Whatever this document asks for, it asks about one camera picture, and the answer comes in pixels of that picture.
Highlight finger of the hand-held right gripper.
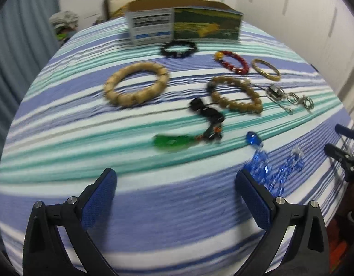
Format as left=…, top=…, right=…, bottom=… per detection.
left=335, top=124, right=354, bottom=142
left=324, top=143, right=354, bottom=182

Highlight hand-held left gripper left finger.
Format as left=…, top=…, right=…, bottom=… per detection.
left=22, top=168, right=118, bottom=276

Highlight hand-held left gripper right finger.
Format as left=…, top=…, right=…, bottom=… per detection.
left=235, top=169, right=331, bottom=276

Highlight blue crystal necklace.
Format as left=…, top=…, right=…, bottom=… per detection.
left=243, top=131, right=305, bottom=194

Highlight silver chain jewelry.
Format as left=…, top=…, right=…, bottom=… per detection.
left=266, top=84, right=314, bottom=115

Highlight black cord green pendant necklace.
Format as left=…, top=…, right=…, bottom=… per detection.
left=152, top=98, right=226, bottom=152

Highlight gold bangle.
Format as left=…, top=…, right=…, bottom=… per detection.
left=251, top=59, right=281, bottom=81

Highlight brown bead bracelet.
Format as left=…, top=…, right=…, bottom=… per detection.
left=206, top=75, right=264, bottom=115

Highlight large light wooden bracelet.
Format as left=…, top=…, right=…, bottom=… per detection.
left=104, top=62, right=170, bottom=109

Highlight red bead bracelet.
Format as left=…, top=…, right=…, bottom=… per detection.
left=214, top=51, right=250, bottom=75

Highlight cardboard box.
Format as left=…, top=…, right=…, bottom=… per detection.
left=126, top=0, right=244, bottom=46

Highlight blue green striped blanket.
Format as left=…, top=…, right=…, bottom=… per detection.
left=0, top=16, right=353, bottom=276

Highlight white wardrobe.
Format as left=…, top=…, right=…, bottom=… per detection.
left=237, top=0, right=354, bottom=115

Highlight blue grey curtain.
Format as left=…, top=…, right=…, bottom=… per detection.
left=0, top=0, right=61, bottom=112

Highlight pile of clothes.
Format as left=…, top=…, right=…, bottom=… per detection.
left=49, top=11, right=80, bottom=43

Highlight black bead bracelet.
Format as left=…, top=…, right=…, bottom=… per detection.
left=160, top=40, right=198, bottom=58

